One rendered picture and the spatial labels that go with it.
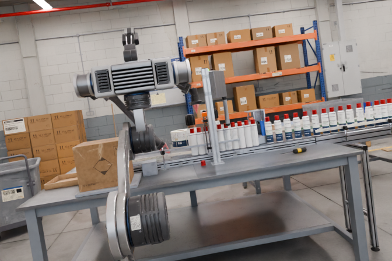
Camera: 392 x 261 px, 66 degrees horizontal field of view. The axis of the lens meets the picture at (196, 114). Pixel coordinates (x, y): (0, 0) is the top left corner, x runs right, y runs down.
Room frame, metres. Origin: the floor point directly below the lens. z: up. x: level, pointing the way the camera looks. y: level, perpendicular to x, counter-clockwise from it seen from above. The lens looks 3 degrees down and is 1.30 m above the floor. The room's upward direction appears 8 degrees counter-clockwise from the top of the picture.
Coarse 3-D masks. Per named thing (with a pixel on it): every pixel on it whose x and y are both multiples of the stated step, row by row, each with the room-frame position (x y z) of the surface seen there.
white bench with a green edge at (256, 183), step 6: (300, 120) 4.12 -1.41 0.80; (354, 120) 3.48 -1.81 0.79; (282, 126) 3.73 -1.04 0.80; (312, 126) 3.43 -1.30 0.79; (294, 132) 3.46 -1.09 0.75; (312, 132) 3.48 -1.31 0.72; (372, 156) 4.03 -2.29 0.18; (378, 156) 3.94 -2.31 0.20; (360, 162) 3.87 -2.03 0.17; (390, 162) 3.71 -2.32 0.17; (324, 168) 3.82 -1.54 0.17; (330, 168) 3.82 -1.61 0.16; (294, 174) 3.77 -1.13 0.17; (258, 180) 3.40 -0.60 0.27; (264, 180) 3.73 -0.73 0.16; (258, 186) 3.39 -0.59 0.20; (258, 192) 3.39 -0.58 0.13
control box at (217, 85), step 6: (210, 72) 2.08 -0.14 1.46; (216, 72) 2.11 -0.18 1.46; (222, 72) 2.19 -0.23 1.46; (210, 78) 2.09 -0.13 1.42; (216, 78) 2.10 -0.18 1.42; (222, 78) 2.18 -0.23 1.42; (210, 84) 2.09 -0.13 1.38; (216, 84) 2.08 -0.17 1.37; (222, 84) 2.17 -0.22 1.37; (216, 90) 2.07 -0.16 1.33; (222, 90) 2.16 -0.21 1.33; (216, 96) 2.07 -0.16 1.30; (222, 96) 2.14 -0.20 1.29
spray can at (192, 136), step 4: (192, 128) 2.23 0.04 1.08; (192, 132) 2.22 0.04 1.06; (192, 136) 2.21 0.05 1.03; (196, 136) 2.24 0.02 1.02; (192, 140) 2.21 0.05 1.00; (196, 140) 2.22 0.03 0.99; (192, 144) 2.21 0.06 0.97; (196, 144) 2.22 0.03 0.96; (192, 148) 2.22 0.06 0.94; (196, 148) 2.22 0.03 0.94; (192, 152) 2.22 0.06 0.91; (196, 152) 2.21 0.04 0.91
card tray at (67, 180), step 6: (66, 174) 2.28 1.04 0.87; (72, 174) 2.28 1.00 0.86; (54, 180) 2.19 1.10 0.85; (60, 180) 2.26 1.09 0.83; (66, 180) 2.22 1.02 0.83; (72, 180) 2.03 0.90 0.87; (48, 186) 2.02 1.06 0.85; (54, 186) 2.02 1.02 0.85; (60, 186) 2.03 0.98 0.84; (66, 186) 2.03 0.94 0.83
